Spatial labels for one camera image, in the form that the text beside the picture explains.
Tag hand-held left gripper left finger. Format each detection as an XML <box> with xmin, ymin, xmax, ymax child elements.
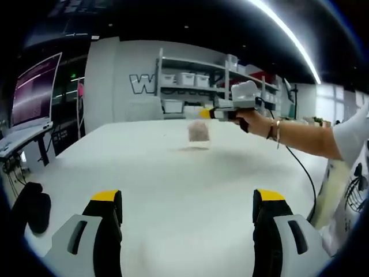
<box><xmin>44</xmin><ymin>189</ymin><xmax>123</xmax><ymax>277</ymax></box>

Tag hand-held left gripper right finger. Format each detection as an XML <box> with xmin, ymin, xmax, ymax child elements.
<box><xmin>252</xmin><ymin>189</ymin><xmax>332</xmax><ymax>277</ymax></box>

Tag clear resealable bag pink contents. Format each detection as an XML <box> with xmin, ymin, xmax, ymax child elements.
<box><xmin>186</xmin><ymin>114</ymin><xmax>212</xmax><ymax>151</ymax></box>

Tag person's right hand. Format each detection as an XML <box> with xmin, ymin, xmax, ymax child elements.
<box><xmin>234</xmin><ymin>109</ymin><xmax>274</xmax><ymax>139</ymax></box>

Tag grey metal shelf unit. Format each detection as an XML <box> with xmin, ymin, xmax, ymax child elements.
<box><xmin>155</xmin><ymin>47</ymin><xmax>283</xmax><ymax>119</ymax></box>

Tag group of white storage bins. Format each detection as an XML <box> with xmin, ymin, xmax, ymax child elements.
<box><xmin>160</xmin><ymin>54</ymin><xmax>280</xmax><ymax>114</ymax></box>

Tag black soft object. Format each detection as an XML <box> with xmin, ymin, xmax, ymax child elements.
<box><xmin>12</xmin><ymin>181</ymin><xmax>52</xmax><ymax>235</ymax></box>

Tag white chair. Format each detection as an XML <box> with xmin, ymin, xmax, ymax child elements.
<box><xmin>126</xmin><ymin>96</ymin><xmax>165</xmax><ymax>122</ymax></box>

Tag long ceiling light strip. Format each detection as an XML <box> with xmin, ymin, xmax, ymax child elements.
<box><xmin>247</xmin><ymin>0</ymin><xmax>322</xmax><ymax>85</ymax></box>

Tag bright window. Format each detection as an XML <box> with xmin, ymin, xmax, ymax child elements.
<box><xmin>315</xmin><ymin>83</ymin><xmax>369</xmax><ymax>122</ymax></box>

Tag white monitor desk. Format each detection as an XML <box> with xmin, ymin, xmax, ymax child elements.
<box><xmin>0</xmin><ymin>121</ymin><xmax>55</xmax><ymax>174</ymax></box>

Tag computer monitor purple screen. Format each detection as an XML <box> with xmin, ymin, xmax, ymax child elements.
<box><xmin>10</xmin><ymin>52</ymin><xmax>63</xmax><ymax>128</ymax></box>

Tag wrist bracelets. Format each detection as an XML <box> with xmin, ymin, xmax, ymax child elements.
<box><xmin>266</xmin><ymin>117</ymin><xmax>283</xmax><ymax>150</ymax></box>

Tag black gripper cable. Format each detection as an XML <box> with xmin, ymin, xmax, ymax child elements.
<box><xmin>255</xmin><ymin>96</ymin><xmax>318</xmax><ymax>224</ymax></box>

